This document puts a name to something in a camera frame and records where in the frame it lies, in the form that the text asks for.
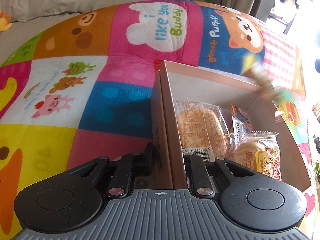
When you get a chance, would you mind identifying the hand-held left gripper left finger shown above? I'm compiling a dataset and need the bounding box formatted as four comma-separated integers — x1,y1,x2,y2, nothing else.
69,142,154,199

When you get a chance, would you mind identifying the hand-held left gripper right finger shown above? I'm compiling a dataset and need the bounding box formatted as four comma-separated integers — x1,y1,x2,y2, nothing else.
183,154,253,199

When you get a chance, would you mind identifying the pink cardboard box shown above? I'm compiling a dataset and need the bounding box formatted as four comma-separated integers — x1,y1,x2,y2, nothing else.
150,60,312,193

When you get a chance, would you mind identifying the bread with barcode label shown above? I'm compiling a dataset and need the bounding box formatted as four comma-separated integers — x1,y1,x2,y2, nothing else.
174,100,228,163

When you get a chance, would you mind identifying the bun with orange label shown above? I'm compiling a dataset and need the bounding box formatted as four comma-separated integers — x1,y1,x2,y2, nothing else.
226,131,282,182

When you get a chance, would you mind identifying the orange blue snack packet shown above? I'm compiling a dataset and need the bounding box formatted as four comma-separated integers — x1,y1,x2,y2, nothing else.
229,104,254,133

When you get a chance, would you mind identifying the yellow brown snack packet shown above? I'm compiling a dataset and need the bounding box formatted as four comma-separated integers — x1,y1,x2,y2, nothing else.
241,54,284,102

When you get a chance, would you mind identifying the colourful printed blanket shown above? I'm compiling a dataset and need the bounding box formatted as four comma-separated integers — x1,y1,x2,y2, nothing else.
0,0,318,240

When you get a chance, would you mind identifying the yellow plush toy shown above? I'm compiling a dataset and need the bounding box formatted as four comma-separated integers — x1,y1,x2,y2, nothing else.
0,10,13,32

